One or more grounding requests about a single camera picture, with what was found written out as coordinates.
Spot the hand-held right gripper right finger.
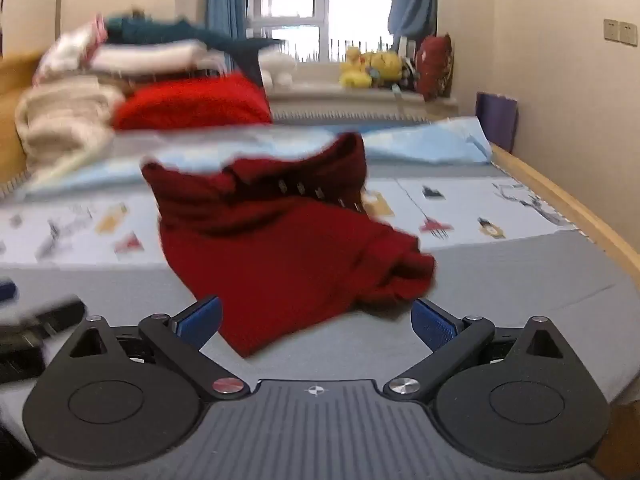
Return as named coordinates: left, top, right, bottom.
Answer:
left=384, top=299, right=581, bottom=402

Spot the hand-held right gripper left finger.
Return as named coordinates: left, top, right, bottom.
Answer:
left=50, top=296, right=251, bottom=402

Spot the dark red knit cardigan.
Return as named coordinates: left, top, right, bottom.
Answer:
left=141, top=132, right=437, bottom=358

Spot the white printed bed sheet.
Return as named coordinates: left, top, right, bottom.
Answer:
left=0, top=175, right=576, bottom=267

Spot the cream knit folded sweater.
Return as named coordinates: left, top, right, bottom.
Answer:
left=15, top=77, right=126, bottom=181

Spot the light blue folded sheet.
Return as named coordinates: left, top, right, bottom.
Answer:
left=25, top=116, right=493, bottom=196

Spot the wooden headboard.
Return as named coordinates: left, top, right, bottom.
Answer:
left=0, top=54, right=43, bottom=183

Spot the purple box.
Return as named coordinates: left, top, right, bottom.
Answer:
left=475, top=91, right=519, bottom=154

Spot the bright red folded sweater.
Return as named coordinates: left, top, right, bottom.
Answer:
left=112, top=74, right=273, bottom=131

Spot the pink and white cloth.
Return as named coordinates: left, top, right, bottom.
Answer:
left=34, top=16, right=108, bottom=85

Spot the red patterned cushion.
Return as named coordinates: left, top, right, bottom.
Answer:
left=416, top=33, right=454, bottom=102

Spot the yellow plush toy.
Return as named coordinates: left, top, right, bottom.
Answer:
left=367, top=50, right=404, bottom=84
left=340, top=46, right=373, bottom=89

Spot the white plush toy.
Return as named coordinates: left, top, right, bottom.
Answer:
left=257, top=52, right=297, bottom=90

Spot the teal shark plush toy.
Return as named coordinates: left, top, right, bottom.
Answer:
left=105, top=14, right=286, bottom=92

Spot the window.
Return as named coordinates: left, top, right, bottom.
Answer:
left=246, top=0, right=397, bottom=65

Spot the wooden bed frame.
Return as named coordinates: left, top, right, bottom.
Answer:
left=491, top=144, right=640, bottom=281

